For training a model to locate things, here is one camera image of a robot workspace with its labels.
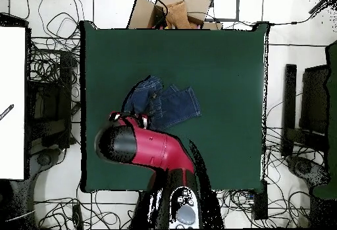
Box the blue denim jeans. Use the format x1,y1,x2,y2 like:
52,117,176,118
121,75,202,131

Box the black flat panel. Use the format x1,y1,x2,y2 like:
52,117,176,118
299,65,330,136

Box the dark green table cloth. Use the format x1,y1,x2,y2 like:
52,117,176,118
79,20,271,194

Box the black equipment rack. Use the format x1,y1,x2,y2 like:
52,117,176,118
26,50,73,149

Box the brown cardboard box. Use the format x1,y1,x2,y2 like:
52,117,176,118
126,0,224,30

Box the black power strip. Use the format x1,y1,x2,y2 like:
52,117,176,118
72,204,84,229

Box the tan cloth in box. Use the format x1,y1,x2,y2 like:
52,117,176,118
165,1,192,30

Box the white board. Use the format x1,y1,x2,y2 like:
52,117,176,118
0,26,26,181

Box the black strip with white print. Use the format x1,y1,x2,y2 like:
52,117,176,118
0,103,14,121

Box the black table leg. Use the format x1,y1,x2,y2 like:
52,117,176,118
253,181,269,220

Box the dark green cloth sheet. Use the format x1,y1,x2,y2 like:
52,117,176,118
313,40,337,199

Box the black cable tangle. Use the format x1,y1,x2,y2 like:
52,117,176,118
218,188,311,228
26,0,82,83
34,196,140,229

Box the dark metal frame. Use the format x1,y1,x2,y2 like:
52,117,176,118
201,0,240,22

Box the black upright post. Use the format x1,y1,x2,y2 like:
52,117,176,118
281,63,298,158

